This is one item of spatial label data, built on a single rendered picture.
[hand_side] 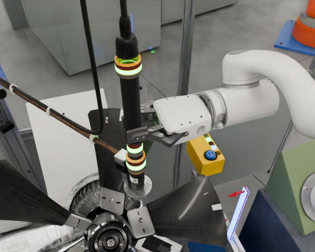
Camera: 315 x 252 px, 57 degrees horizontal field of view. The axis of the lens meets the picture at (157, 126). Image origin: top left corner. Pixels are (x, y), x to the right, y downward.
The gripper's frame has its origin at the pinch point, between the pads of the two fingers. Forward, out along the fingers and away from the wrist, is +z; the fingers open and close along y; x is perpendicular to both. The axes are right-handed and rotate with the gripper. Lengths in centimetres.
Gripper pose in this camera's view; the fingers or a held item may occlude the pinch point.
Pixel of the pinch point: (134, 127)
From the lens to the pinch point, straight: 58.6
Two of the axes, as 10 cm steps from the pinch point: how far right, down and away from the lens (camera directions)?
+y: -3.2, -6.6, 6.8
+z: -9.5, 2.2, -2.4
